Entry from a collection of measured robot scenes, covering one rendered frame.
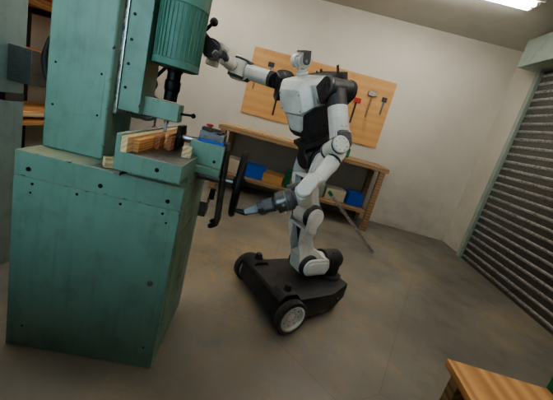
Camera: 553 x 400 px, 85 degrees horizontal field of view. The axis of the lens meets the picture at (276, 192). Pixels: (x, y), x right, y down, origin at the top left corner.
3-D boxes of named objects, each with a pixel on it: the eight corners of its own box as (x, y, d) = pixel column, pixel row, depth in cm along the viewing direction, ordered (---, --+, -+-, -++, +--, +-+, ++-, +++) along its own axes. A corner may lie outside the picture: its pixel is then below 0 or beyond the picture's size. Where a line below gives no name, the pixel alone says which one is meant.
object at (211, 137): (223, 146, 118) (225, 132, 117) (195, 139, 117) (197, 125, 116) (226, 143, 131) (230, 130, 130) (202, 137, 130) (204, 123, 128)
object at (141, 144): (137, 152, 98) (139, 141, 97) (132, 151, 98) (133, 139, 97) (186, 137, 158) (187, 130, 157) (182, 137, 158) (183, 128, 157)
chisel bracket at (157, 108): (176, 127, 120) (179, 104, 118) (140, 117, 118) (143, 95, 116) (181, 126, 127) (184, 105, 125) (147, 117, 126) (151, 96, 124)
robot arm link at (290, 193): (290, 216, 129) (316, 209, 128) (286, 204, 119) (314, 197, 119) (284, 193, 134) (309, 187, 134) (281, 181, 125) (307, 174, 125)
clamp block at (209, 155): (220, 169, 119) (225, 147, 117) (186, 161, 118) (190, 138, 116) (225, 164, 133) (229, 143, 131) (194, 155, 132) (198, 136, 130)
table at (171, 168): (208, 192, 98) (211, 174, 96) (111, 169, 95) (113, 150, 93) (229, 162, 156) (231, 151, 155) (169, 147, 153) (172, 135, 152)
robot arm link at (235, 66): (220, 48, 160) (234, 58, 179) (214, 67, 162) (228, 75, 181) (238, 53, 158) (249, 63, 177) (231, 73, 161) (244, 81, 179)
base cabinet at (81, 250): (151, 369, 126) (180, 212, 109) (3, 344, 120) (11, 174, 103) (179, 304, 169) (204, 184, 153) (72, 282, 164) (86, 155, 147)
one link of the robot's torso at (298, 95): (318, 123, 187) (313, 61, 171) (358, 133, 161) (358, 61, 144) (277, 136, 175) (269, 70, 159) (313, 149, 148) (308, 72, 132)
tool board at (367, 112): (375, 148, 428) (397, 83, 406) (239, 111, 432) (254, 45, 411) (375, 148, 432) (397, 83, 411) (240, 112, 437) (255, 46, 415)
